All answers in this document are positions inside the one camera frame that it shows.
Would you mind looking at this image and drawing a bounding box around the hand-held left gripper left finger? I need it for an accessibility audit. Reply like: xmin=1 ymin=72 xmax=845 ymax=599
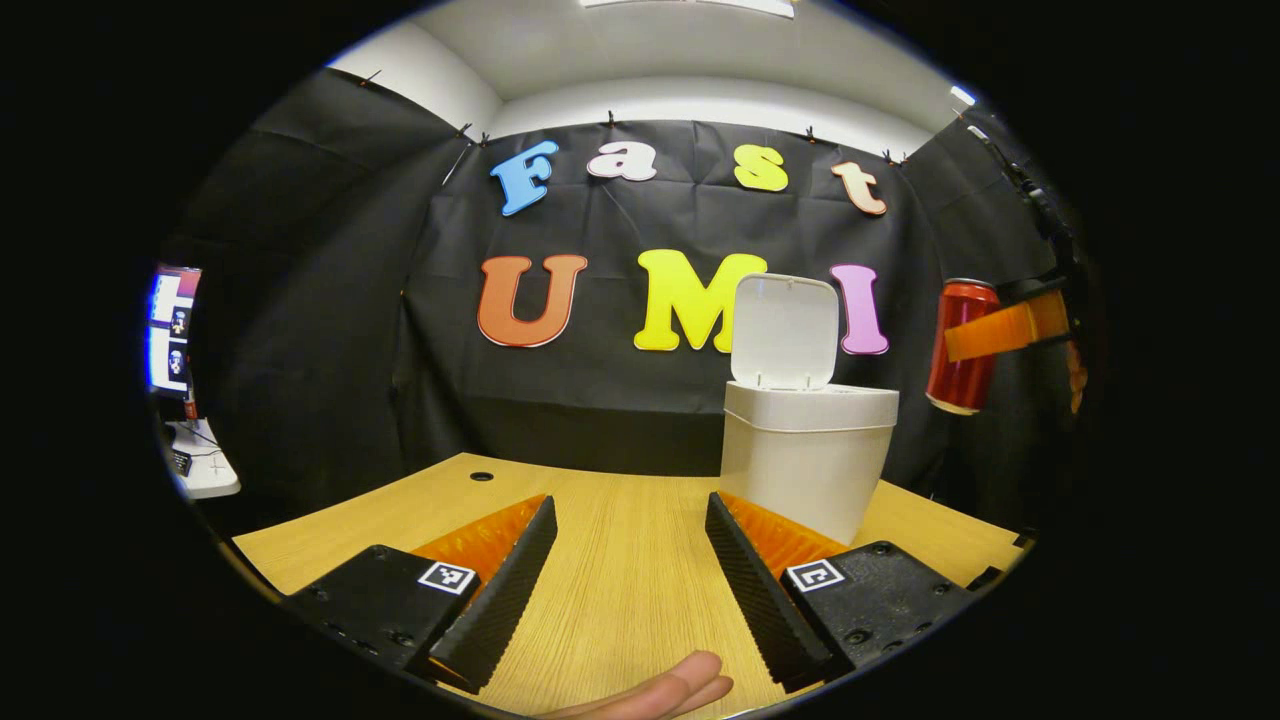
xmin=285 ymin=493 xmax=559 ymax=696

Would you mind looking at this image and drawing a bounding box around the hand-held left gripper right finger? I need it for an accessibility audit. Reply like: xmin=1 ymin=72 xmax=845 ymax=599
xmin=705 ymin=490 xmax=976 ymax=696

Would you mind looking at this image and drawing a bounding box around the red pop can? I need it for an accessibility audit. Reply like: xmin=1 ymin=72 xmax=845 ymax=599
xmin=925 ymin=278 xmax=1001 ymax=416

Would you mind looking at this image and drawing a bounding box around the white desktop garbage bin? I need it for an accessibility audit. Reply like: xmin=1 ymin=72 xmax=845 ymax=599
xmin=720 ymin=273 xmax=900 ymax=546

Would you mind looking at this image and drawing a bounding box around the wooden desktop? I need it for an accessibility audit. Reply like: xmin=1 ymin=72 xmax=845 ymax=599
xmin=232 ymin=452 xmax=1026 ymax=720

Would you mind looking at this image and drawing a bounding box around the white side table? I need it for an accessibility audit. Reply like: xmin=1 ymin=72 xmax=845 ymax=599
xmin=165 ymin=420 xmax=241 ymax=501

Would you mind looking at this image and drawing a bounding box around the black backdrop cloth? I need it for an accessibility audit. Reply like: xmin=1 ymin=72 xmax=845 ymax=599
xmin=160 ymin=68 xmax=1101 ymax=531

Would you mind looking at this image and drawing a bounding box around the computer monitor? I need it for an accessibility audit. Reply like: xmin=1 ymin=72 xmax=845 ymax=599
xmin=148 ymin=265 xmax=203 ymax=396

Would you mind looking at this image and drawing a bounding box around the ceiling light panel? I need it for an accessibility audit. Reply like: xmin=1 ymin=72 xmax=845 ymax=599
xmin=580 ymin=0 xmax=796 ymax=20

